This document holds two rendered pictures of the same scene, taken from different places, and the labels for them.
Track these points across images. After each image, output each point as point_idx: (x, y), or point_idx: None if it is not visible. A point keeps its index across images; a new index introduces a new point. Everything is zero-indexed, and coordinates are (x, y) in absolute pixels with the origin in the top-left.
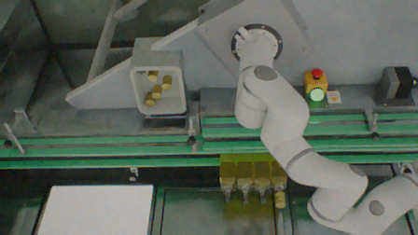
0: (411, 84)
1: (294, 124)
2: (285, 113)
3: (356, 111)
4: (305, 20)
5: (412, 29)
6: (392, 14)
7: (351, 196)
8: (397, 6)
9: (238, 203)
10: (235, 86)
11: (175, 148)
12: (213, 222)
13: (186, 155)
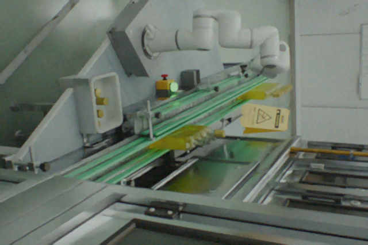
0: (199, 71)
1: (240, 15)
2: (234, 10)
3: (193, 91)
4: None
5: None
6: None
7: (278, 36)
8: (175, 27)
9: (195, 168)
10: (128, 104)
11: (140, 144)
12: (202, 177)
13: (140, 160)
